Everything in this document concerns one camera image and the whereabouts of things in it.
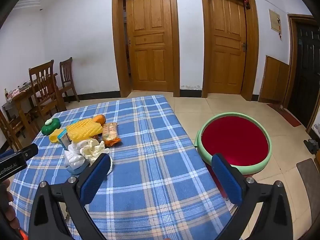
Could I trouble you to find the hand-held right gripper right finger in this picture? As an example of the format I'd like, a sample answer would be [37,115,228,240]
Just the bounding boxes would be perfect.
[211,153,293,240]

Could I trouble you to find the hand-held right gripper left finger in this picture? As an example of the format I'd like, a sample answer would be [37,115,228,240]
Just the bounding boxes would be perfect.
[29,152,113,240]

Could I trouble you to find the cream plastic bag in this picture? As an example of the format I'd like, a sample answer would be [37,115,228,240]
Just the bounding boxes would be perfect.
[80,138,113,175]

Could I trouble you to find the red basin with green rim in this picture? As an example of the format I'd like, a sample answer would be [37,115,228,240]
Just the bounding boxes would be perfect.
[194,112,273,175]

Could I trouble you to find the small yellow foam net piece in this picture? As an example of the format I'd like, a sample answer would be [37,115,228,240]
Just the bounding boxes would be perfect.
[49,128,67,143]

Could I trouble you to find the orange snack packet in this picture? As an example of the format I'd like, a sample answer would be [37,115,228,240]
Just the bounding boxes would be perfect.
[102,122,122,147]

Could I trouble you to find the blue and white small box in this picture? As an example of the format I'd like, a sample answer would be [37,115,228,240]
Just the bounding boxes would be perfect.
[57,131,72,150]

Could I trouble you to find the large yellow foam net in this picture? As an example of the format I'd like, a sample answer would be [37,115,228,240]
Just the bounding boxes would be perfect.
[66,119,103,142]

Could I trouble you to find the person's left hand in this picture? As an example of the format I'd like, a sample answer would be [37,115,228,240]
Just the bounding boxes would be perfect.
[0,182,21,232]

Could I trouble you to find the green round toy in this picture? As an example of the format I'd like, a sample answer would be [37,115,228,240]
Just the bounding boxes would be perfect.
[41,118,61,136]

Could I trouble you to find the blue plaid tablecloth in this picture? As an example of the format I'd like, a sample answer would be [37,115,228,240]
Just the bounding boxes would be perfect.
[11,95,233,240]

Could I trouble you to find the wooden dining table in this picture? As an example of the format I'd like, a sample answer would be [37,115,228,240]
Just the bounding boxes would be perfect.
[2,74,59,140]

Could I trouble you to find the wooden slat-back chair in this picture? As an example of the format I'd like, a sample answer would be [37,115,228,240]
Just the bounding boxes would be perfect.
[29,59,67,120]
[59,57,80,103]

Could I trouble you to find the grey floor mat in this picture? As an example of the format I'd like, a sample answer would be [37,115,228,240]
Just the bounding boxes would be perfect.
[296,158,320,205]

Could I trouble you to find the red door mat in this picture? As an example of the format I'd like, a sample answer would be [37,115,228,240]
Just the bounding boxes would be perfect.
[267,103,302,127]

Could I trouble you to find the black door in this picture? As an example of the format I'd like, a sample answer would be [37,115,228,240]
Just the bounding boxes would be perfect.
[282,14,320,130]

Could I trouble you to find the wooden door ajar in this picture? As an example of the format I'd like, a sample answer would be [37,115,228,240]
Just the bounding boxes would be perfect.
[112,0,180,98]

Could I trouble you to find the low wooden wall panel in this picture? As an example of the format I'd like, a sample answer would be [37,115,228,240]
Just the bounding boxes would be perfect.
[258,55,290,104]

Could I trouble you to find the wooden door with metal handle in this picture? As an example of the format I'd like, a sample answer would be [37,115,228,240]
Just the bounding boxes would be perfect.
[199,0,259,102]

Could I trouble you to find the beige wall box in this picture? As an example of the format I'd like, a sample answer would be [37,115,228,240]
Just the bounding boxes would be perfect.
[268,9,282,34]

